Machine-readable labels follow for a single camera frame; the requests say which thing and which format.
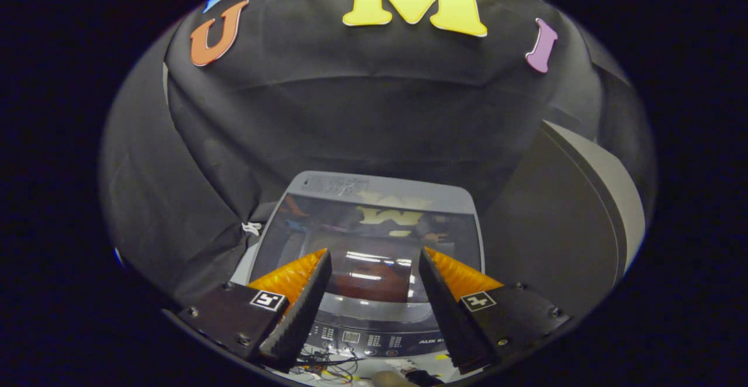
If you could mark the dark glass washing machine lid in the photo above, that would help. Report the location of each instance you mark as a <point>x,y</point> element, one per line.
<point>374,235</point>

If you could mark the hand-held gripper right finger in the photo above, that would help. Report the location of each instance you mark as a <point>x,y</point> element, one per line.
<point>447,314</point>

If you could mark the grey top-load washing machine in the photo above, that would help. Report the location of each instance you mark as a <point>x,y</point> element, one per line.
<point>362,338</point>

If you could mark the beige cabinet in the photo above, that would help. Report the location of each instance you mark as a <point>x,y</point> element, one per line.
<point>555,217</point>

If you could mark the white plastic tie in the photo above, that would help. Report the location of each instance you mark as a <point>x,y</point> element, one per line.
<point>252,228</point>

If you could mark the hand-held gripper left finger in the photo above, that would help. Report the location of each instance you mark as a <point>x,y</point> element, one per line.
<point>301,311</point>

